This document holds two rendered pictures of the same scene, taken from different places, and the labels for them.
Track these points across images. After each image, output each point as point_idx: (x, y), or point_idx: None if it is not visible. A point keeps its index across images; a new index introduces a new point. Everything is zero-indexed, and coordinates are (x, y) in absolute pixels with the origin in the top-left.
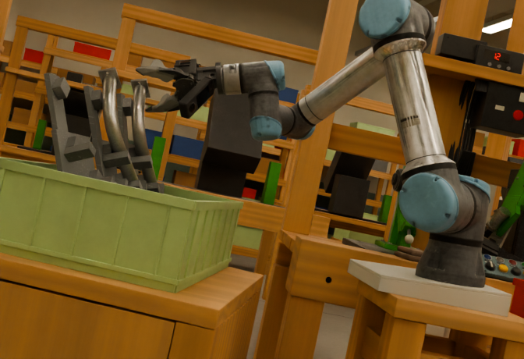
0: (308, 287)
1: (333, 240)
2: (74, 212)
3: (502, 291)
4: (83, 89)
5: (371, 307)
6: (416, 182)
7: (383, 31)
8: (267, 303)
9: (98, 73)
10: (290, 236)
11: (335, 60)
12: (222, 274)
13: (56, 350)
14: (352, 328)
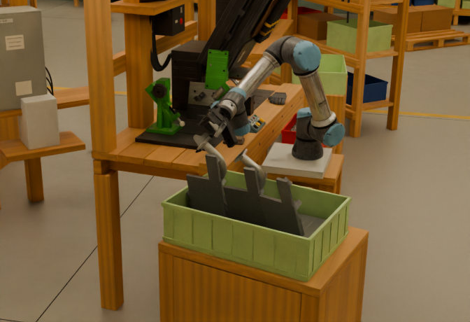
0: None
1: (122, 141)
2: (329, 234)
3: (324, 148)
4: (254, 171)
5: None
6: (334, 129)
7: (315, 67)
8: (110, 200)
9: (243, 157)
10: (155, 159)
11: (108, 28)
12: None
13: (343, 289)
14: None
